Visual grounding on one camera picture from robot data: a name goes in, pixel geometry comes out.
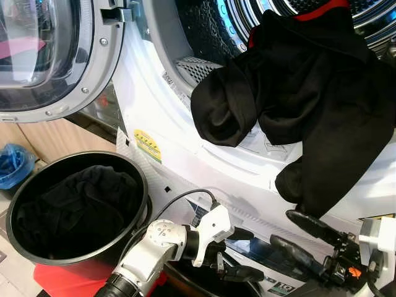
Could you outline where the round black laundry basket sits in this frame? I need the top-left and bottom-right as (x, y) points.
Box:
(5, 150), (152, 267)

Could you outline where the grey perforated lint filter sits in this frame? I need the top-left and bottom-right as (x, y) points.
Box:
(176, 57), (223, 87)

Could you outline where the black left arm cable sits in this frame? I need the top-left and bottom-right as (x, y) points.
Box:
(118, 189), (218, 260)

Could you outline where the crumpled black clothes pile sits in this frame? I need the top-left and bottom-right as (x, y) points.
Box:
(14, 164), (142, 257)

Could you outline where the round glass dryer door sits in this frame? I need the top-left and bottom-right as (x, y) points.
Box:
(0, 0), (126, 123)

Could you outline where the yellow rectangular sticker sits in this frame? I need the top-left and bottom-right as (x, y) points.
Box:
(134, 129), (163, 164)

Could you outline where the white instruction sticker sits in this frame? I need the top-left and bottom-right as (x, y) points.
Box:
(238, 124), (304, 163)

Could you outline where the light wooden cabinet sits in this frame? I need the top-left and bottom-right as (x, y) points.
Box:
(0, 118), (121, 165)

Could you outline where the perforated steel dryer drum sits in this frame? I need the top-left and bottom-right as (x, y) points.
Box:
(174, 0), (396, 62)

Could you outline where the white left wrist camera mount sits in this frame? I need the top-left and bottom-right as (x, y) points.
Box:
(192, 204), (235, 268)

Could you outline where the white tumble dryer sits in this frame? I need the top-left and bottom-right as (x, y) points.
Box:
(111, 0), (396, 239)

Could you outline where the white front load washer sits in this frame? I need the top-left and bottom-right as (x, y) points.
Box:
(164, 204), (372, 297)

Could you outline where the yellow triangle warning label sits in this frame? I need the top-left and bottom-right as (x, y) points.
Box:
(362, 213), (396, 222)

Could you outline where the red plastic stool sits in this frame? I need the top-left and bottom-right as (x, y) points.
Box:
(34, 260), (168, 297)

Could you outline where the blue plastic bag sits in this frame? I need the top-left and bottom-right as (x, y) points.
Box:
(0, 144), (37, 191)

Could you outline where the black long sleeved garment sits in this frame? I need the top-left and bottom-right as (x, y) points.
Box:
(191, 9), (396, 218)

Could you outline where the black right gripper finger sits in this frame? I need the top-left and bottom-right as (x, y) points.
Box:
(286, 209), (344, 247)
(270, 234), (325, 276)

